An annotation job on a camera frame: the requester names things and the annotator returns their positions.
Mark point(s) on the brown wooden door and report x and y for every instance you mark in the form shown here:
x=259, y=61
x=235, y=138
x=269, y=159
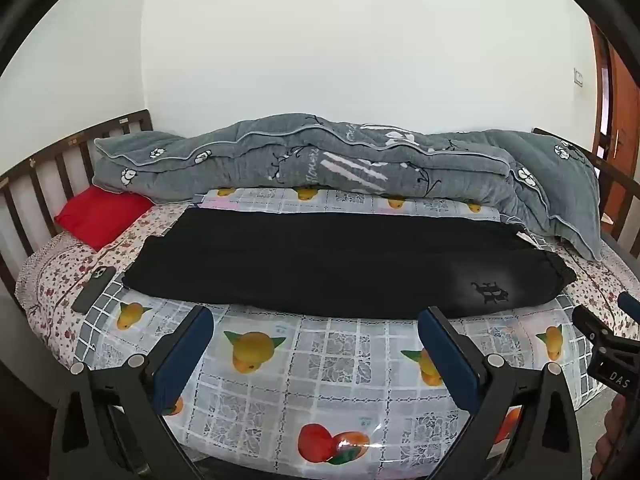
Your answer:
x=617, y=120

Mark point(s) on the red pillow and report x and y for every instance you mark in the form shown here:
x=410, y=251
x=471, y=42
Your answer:
x=97, y=218

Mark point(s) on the dark wooden headboard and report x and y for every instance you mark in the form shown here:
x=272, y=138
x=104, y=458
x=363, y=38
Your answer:
x=34, y=190

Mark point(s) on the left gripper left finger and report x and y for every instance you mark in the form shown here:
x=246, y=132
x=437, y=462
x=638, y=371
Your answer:
x=110, y=423

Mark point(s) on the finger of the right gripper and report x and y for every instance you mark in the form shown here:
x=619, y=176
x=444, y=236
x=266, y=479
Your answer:
x=628, y=303
x=589, y=324

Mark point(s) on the white wall switch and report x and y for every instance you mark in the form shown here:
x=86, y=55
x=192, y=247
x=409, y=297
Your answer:
x=578, y=78

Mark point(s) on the person's right hand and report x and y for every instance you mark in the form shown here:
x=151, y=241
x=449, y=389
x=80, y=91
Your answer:
x=613, y=422

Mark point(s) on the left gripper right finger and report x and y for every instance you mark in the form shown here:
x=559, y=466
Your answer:
x=522, y=423

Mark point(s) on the black smartphone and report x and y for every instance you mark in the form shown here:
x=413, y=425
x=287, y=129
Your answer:
x=93, y=288

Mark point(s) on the black pants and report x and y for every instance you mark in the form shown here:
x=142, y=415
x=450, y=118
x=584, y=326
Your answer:
x=347, y=265

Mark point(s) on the grey quilted comforter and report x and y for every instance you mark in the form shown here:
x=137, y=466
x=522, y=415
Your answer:
x=300, y=150

